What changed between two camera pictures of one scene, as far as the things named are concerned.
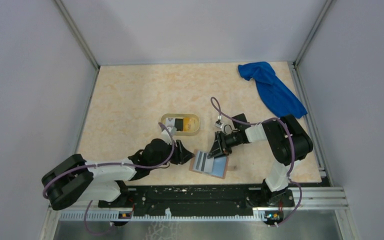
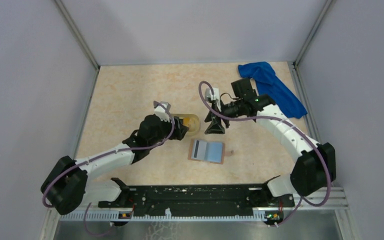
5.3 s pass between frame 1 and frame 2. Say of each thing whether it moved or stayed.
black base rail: stayed
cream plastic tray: stayed
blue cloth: stayed
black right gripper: moved
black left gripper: moved
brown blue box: moved
